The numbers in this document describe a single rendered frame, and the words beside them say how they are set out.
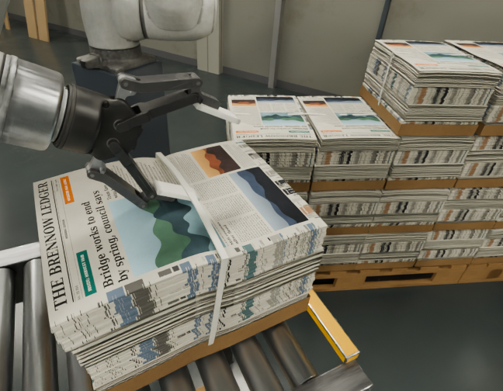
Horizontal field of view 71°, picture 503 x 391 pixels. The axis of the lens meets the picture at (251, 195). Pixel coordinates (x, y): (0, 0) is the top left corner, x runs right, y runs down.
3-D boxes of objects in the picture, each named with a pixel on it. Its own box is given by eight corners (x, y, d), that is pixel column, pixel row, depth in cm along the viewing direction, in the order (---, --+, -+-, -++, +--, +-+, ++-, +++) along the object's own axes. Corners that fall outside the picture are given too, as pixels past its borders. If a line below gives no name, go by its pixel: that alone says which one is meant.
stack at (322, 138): (223, 239, 194) (225, 92, 144) (420, 232, 209) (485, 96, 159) (227, 298, 164) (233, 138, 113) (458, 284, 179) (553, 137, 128)
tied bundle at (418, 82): (358, 95, 151) (372, 37, 137) (421, 96, 155) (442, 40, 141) (395, 136, 121) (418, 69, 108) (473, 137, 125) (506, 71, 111)
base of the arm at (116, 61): (64, 65, 109) (59, 46, 106) (118, 50, 125) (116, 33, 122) (106, 78, 103) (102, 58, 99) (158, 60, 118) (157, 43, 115)
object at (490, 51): (442, 41, 140) (443, 39, 140) (505, 43, 145) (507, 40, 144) (508, 72, 111) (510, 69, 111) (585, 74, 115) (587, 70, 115)
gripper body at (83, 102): (65, 68, 41) (142, 95, 47) (46, 132, 44) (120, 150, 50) (71, 91, 36) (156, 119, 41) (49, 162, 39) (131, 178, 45)
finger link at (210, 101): (181, 93, 46) (190, 71, 45) (213, 105, 49) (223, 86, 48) (185, 97, 45) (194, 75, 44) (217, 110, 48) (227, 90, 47)
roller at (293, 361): (206, 228, 92) (221, 217, 93) (303, 403, 59) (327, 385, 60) (195, 218, 89) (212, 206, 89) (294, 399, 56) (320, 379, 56)
